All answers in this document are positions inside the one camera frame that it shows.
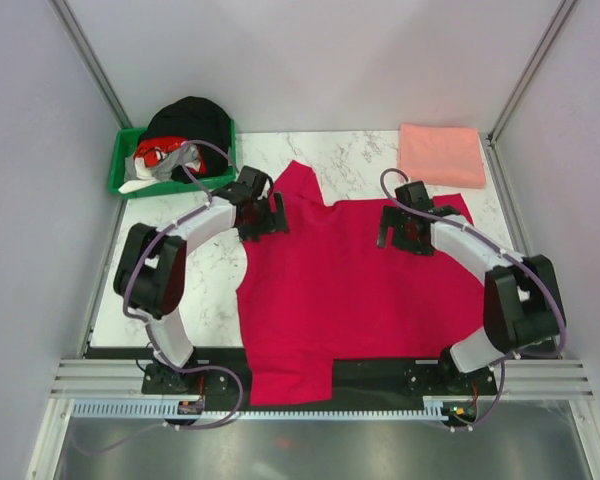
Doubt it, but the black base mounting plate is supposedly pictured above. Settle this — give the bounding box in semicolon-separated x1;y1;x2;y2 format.
141;347;497;413

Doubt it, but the light blue cable duct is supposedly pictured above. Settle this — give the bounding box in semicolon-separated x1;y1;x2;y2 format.
72;399;448;421

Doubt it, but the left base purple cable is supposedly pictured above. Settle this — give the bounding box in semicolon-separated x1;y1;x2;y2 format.
70;364;244;456

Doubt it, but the folded salmon pink t shirt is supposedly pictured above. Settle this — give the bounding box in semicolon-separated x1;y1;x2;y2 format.
397;124;486;189

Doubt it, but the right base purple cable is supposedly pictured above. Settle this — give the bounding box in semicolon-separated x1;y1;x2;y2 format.
444;357;506;434

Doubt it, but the magenta t shirt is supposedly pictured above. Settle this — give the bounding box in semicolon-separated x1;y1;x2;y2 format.
236;162;484;406

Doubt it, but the green plastic bin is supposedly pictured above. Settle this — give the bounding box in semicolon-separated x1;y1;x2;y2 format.
108;119;237;200

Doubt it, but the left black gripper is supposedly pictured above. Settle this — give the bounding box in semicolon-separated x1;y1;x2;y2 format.
238;192;289;243

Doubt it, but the white garment in bin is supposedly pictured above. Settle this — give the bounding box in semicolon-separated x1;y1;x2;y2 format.
118;156;158;194

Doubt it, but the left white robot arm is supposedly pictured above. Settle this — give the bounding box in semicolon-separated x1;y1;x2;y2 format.
113;166;290;395

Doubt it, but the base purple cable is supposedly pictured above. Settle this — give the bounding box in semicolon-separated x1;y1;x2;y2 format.
70;364;244;456
444;357;506;434

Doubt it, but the grey garment in bin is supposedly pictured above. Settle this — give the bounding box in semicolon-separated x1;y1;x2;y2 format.
149;145;202;183

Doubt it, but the left aluminium frame post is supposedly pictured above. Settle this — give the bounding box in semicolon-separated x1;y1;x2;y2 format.
49;0;132;128

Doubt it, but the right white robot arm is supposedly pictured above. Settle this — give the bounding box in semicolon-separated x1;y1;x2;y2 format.
377;178;566;394

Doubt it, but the black garment in bin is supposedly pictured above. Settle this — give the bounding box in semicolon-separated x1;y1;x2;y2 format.
137;96;231;179

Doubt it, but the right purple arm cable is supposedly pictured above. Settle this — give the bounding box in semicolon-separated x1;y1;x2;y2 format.
379;167;569;361

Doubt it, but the red garment in bin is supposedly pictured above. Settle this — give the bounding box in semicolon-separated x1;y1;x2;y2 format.
133;136;207;174

